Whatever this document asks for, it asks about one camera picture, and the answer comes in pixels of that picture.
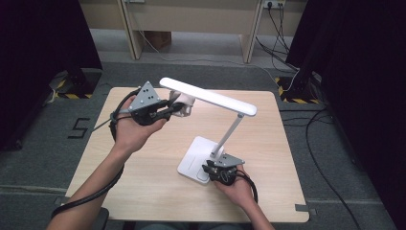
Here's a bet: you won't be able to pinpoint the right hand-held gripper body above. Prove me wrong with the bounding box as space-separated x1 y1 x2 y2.
208 152 246 187

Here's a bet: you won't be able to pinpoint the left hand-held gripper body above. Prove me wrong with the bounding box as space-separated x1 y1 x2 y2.
127 80 170 127

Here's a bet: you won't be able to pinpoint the white desk lamp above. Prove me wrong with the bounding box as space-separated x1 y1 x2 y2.
158 77 258 186

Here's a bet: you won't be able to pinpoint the person's right hand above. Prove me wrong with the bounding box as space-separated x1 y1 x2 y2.
214 164 257 211

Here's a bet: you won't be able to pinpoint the person's left hand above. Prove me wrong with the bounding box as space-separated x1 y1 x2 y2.
113 95 168 157

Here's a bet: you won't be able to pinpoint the cardboard box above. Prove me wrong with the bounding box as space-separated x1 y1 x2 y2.
143 31 172 51

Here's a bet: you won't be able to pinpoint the stand base with hazard tape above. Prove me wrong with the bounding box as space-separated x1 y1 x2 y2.
275 70 322 105
51 67 103 100

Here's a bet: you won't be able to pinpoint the beige wooden desk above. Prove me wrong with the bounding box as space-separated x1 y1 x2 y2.
79 0 309 64

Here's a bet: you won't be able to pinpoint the black chair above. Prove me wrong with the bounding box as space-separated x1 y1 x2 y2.
91 207 110 230

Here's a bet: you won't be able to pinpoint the black curtain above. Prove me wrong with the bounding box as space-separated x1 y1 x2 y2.
284 0 406 230
0 0 103 151

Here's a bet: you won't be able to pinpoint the left hand-held gripper black cable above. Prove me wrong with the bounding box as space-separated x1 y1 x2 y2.
51 87 142 219

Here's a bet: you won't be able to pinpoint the grey cable tie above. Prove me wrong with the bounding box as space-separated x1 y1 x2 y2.
92 118 115 132

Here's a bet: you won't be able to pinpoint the black floor cable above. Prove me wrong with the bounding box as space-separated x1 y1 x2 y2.
305 107 364 230

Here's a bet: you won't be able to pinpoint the black wall cables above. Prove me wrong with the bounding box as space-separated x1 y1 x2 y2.
255 4 300 71

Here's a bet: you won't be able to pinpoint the white wall socket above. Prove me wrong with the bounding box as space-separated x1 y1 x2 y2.
262 0 286 10

